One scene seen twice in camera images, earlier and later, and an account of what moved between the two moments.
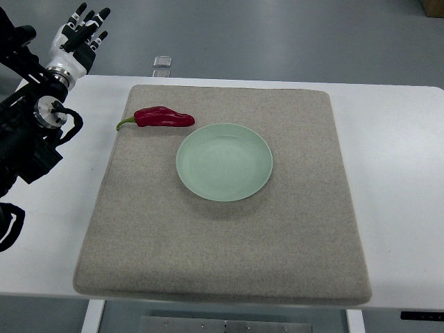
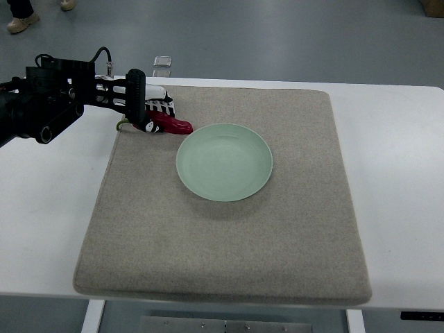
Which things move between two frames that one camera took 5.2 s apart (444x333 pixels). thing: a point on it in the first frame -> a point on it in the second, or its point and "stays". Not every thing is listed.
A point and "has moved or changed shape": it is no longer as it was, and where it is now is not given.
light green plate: (224, 162) stays
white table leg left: (93, 317) stays
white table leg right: (355, 320) stays
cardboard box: (433, 8) stays
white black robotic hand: (73, 45) -> (157, 99)
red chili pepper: (155, 116) has moved or changed shape
